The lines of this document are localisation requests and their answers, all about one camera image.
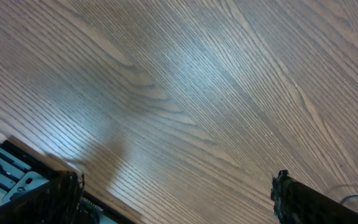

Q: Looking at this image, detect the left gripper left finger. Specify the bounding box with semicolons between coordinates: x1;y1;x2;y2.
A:
0;170;85;224

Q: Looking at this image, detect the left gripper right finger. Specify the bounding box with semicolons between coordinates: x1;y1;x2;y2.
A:
270;170;358;224

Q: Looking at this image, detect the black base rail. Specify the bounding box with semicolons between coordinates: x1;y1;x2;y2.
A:
0;141;132;224

